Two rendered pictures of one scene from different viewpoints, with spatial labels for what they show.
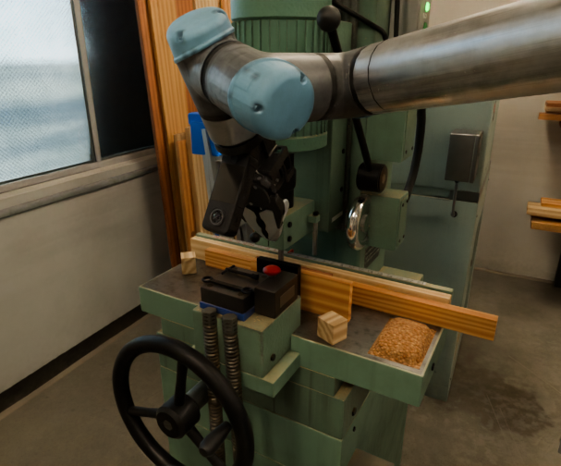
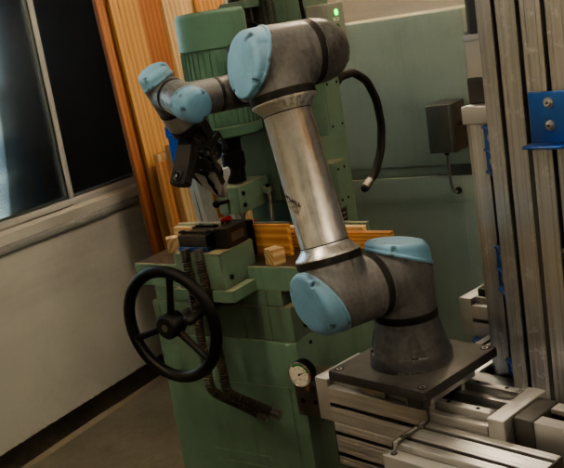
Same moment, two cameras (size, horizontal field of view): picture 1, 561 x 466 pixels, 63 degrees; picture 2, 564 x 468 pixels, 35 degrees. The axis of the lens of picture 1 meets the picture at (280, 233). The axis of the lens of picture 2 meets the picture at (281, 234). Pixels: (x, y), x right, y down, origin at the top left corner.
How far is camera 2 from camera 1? 142 cm
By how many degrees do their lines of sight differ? 10
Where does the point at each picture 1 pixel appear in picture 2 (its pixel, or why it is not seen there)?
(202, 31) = (155, 76)
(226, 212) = (183, 172)
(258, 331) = (216, 254)
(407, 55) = not seen: hidden behind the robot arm
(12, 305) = not seen: outside the picture
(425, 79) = not seen: hidden behind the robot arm
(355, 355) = (288, 267)
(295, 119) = (203, 111)
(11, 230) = not seen: outside the picture
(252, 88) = (179, 100)
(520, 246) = not seen: outside the picture
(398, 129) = (321, 110)
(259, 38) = (197, 64)
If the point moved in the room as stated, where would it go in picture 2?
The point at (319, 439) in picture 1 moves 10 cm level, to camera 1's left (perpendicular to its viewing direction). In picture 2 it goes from (282, 348) to (241, 353)
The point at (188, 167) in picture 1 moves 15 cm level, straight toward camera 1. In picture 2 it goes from (174, 191) to (174, 198)
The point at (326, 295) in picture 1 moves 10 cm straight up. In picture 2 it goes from (273, 238) to (267, 199)
